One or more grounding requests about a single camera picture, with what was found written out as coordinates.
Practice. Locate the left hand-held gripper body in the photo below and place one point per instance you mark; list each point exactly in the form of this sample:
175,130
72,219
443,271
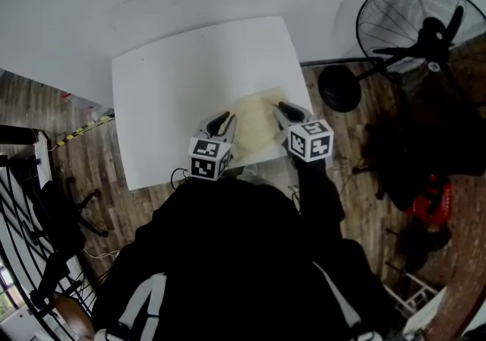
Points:
203,166

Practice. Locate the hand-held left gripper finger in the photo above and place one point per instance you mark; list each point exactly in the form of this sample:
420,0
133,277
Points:
203,128
231,130

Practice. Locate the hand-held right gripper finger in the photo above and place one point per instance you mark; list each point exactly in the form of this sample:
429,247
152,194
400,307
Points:
303,115
280,121

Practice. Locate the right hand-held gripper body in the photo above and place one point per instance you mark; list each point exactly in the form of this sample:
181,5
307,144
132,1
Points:
319,146

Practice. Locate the beige shorts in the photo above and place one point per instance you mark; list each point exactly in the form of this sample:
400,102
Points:
254,123

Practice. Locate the person's right forearm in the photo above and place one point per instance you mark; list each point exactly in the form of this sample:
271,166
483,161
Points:
315,187

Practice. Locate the black standing fan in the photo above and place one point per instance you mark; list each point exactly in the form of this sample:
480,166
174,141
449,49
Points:
339,89

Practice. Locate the person's white shoe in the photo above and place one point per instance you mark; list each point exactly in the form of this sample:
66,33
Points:
255,174

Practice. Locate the person's black jacket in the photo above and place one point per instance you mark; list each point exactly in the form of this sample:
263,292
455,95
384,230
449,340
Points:
235,256

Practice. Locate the black bag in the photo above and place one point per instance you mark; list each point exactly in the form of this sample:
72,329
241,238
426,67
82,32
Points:
425,142

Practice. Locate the black office chair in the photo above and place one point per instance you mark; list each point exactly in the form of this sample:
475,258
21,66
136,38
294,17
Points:
60,210

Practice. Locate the white folding rack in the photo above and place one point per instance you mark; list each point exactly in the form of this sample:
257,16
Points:
414,294

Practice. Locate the black metal stair railing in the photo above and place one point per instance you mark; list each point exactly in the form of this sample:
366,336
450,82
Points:
23,240

